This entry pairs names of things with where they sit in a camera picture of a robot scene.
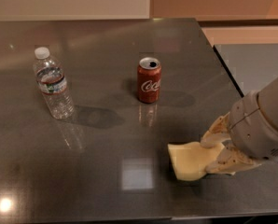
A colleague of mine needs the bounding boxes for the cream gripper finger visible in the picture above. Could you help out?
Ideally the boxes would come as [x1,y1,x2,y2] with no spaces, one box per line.
[205,147,262,175]
[201,113,230,148]

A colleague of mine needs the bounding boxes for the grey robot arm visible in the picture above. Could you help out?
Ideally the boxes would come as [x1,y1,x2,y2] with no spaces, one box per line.
[201,78,278,175]

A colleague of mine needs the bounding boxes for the clear plastic water bottle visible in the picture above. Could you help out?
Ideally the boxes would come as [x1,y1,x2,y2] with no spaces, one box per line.
[33,47,74,119]

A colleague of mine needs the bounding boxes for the yellow wavy sponge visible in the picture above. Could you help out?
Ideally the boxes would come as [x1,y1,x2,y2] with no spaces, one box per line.
[168,142,225,181]

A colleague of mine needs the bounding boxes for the red cola can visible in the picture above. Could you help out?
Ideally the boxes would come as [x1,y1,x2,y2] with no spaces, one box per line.
[137,57,161,104]

